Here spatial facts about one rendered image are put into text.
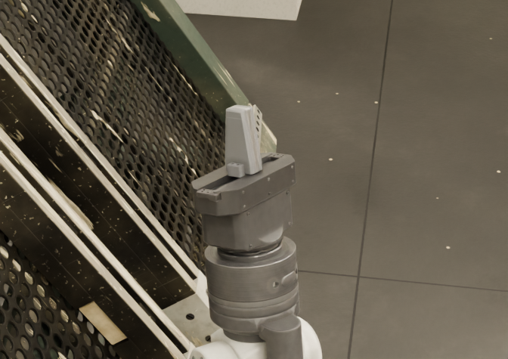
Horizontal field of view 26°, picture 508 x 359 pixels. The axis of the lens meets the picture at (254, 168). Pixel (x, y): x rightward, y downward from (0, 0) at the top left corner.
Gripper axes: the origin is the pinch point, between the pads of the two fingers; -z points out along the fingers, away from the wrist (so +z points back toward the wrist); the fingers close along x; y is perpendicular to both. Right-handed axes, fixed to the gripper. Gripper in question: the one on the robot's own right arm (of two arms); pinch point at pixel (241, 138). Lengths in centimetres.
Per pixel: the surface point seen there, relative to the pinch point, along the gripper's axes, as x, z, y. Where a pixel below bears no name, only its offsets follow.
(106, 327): -23, 39, 44
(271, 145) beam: -115, 43, 81
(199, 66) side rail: -101, 22, 88
